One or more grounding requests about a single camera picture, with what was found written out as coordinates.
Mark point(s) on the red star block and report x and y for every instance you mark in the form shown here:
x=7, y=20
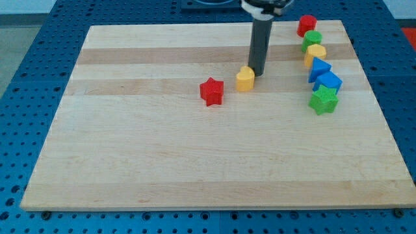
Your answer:
x=212, y=91

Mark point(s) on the yellow heart block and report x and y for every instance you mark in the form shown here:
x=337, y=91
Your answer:
x=245, y=79

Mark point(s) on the wooden board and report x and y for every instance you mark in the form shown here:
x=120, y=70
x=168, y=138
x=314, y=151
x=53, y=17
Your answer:
x=132, y=133

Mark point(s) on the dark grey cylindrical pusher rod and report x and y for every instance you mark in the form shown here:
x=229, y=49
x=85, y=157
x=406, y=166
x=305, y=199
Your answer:
x=259, y=42

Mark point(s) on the green star block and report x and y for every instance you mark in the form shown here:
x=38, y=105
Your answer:
x=324, y=100

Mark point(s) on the blue triangle block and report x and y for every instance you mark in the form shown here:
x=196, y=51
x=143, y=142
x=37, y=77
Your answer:
x=317, y=68

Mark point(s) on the yellow hexagon block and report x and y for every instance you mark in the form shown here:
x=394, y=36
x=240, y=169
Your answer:
x=312, y=51

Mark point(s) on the blue cube block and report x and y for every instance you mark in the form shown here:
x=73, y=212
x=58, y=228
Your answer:
x=329, y=80

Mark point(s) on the green cylinder block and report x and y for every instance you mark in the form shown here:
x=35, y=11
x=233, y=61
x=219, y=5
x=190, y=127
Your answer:
x=310, y=38

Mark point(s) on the red cylinder block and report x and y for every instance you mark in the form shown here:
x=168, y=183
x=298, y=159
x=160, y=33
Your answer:
x=306, y=23

